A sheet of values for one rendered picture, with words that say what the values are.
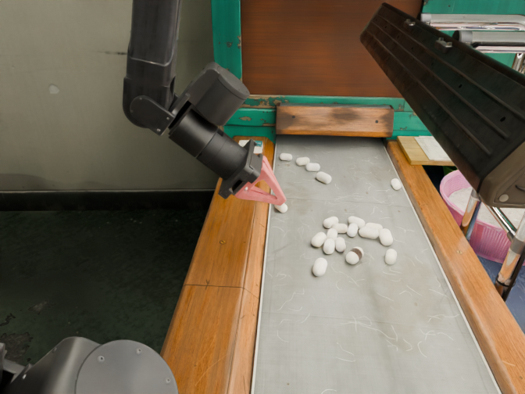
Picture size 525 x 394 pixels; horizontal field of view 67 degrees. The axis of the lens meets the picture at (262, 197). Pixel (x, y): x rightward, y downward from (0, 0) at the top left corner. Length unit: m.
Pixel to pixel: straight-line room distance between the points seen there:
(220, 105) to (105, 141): 1.61
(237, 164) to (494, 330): 0.41
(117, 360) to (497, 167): 0.27
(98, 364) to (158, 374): 0.03
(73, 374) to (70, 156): 2.04
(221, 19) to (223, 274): 0.64
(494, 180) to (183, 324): 0.42
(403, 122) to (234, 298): 0.72
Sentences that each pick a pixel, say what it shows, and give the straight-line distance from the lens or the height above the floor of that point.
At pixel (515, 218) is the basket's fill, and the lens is 0.95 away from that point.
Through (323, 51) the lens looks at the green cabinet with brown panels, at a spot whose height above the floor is 0.99.
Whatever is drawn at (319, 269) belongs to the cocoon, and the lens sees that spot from 0.65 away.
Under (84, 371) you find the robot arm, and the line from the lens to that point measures 0.22.
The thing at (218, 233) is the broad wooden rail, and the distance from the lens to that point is 0.72.
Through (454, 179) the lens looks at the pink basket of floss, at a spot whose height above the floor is 0.75.
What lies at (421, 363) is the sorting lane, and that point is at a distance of 0.59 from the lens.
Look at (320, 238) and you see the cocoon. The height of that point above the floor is 0.76.
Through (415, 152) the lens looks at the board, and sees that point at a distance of 1.05.
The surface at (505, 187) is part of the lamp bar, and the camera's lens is 0.31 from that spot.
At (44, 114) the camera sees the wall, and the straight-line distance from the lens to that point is 2.19.
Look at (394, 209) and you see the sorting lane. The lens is 0.86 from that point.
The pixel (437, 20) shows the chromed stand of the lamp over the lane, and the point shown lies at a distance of 0.64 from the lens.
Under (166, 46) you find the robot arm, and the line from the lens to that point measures 0.54.
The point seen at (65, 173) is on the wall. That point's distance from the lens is 2.30.
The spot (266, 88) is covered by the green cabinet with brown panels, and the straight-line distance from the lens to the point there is 1.08.
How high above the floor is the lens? 1.19
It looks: 31 degrees down
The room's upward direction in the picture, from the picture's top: straight up
